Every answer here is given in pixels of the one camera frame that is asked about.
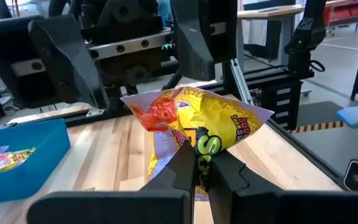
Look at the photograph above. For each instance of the black box with white vents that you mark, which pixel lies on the black box with white vents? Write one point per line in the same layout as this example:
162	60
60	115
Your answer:
269	105

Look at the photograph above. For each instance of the wooden background table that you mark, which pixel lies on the wooden background table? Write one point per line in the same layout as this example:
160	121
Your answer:
269	12

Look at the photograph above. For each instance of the black articulated stand pole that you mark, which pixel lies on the black articulated stand pole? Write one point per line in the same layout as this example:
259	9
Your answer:
304	31

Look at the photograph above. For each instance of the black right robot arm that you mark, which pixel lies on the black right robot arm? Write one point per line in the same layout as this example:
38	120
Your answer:
135	76

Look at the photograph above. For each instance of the blue plastic tray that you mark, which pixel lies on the blue plastic tray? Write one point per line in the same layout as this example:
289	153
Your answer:
42	155

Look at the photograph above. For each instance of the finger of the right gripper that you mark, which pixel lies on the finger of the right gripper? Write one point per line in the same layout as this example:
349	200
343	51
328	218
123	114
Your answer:
57	62
204	37

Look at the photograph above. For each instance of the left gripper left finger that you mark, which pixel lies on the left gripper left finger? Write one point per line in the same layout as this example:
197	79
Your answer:
154	205

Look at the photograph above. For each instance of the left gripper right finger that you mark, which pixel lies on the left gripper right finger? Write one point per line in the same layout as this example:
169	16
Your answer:
259	208

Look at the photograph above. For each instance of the red storage rack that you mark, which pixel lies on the red storage rack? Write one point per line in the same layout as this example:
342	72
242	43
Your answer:
346	12

